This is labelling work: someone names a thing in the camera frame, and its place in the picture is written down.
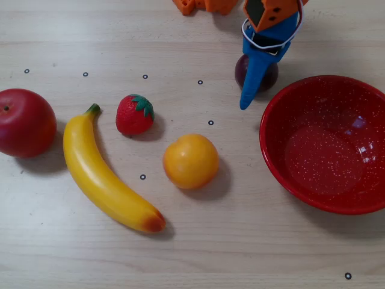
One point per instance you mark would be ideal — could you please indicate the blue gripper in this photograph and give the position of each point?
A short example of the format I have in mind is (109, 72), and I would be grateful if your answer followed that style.
(259, 60)

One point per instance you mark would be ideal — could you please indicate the dark purple plum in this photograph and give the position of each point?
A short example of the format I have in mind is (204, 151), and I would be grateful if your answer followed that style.
(270, 81)

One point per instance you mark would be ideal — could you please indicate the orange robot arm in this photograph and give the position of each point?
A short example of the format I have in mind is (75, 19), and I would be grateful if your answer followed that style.
(275, 15)

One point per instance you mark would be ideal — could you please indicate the red speckled bowl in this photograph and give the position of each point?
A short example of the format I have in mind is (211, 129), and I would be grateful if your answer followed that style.
(325, 156)

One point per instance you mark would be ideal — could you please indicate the orange round fruit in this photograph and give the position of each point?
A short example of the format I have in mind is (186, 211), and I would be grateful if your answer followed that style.
(191, 161)

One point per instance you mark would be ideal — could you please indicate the red strawberry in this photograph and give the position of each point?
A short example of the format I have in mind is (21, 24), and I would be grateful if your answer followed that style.
(132, 119)

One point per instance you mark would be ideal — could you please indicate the yellow banana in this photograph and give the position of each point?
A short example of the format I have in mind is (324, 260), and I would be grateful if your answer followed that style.
(90, 168)

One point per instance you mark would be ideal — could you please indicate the red apple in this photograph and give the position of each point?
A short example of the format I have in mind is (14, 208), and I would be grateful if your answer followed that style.
(25, 123)

